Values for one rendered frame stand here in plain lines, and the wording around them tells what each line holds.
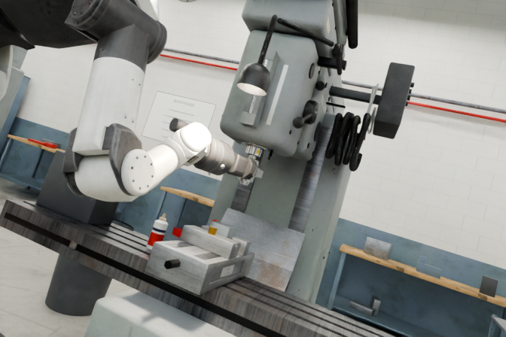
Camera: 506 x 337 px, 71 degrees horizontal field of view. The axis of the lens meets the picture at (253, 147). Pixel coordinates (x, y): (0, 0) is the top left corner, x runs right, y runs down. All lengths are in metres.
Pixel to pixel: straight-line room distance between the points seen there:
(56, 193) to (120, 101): 0.74
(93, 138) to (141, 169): 0.09
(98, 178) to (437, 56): 5.44
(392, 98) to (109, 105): 0.89
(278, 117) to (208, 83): 5.20
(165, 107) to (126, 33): 5.65
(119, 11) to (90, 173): 0.28
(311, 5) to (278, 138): 0.36
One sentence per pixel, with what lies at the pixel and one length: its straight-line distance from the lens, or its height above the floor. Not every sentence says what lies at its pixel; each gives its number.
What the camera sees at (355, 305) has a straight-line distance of 4.68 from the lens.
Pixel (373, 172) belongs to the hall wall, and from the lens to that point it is 5.21.
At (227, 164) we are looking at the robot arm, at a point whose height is 1.23.
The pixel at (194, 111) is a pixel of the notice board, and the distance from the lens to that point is 6.03.
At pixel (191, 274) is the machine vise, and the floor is 0.97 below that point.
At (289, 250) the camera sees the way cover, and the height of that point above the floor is 1.02.
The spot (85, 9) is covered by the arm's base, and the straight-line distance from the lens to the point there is 0.69.
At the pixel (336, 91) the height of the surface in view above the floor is 1.62.
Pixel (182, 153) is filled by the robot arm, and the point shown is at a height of 1.21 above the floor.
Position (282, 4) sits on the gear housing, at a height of 1.68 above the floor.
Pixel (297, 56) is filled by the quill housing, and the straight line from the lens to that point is 0.98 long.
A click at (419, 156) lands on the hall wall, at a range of 5.31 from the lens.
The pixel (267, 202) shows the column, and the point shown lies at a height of 1.16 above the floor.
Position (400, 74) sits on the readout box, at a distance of 1.26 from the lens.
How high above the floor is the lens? 1.18
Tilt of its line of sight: 7 degrees up
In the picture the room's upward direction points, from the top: 17 degrees clockwise
